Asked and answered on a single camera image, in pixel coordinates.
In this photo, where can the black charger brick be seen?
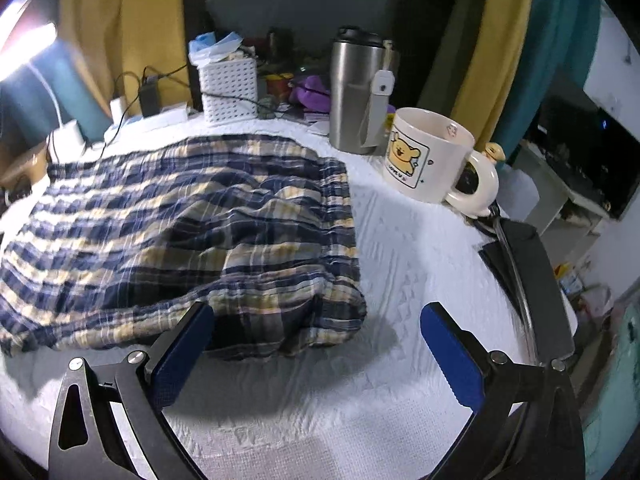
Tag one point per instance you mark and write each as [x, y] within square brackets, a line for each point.
[149, 97]

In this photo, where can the grey desk cabinet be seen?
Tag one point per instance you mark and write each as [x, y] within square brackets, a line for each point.
[540, 185]

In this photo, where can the purple cloth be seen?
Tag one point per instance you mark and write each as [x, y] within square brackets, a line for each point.
[312, 92]

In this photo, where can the black monitor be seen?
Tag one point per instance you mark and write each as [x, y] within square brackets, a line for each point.
[590, 160]

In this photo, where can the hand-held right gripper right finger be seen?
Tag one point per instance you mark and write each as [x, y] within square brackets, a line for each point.
[450, 355]

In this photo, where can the white woven plastic basket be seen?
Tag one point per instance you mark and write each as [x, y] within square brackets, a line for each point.
[227, 92]

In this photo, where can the white charger plug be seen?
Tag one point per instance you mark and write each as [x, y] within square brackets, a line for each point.
[119, 110]

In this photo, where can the white power strip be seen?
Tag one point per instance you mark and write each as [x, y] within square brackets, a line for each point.
[160, 117]

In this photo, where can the teal curtain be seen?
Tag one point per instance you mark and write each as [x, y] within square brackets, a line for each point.
[555, 50]
[80, 100]

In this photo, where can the cream cartoon bear mug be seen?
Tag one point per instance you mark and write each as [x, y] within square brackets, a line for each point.
[420, 160]

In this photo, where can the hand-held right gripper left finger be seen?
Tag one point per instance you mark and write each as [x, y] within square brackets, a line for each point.
[180, 355]

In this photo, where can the white textured table cover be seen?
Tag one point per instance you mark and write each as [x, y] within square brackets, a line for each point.
[400, 270]

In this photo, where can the blue yellow plaid pants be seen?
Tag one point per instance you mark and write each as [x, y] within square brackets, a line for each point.
[175, 220]

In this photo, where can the blue face mask packet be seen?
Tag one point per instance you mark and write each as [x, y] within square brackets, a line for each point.
[220, 44]

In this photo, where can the stainless steel tumbler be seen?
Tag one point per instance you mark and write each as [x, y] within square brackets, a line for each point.
[350, 100]

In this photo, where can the black flat case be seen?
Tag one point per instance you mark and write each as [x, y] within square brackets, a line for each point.
[525, 270]

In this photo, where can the yellow curtain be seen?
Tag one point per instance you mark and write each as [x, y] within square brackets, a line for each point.
[490, 35]
[125, 20]

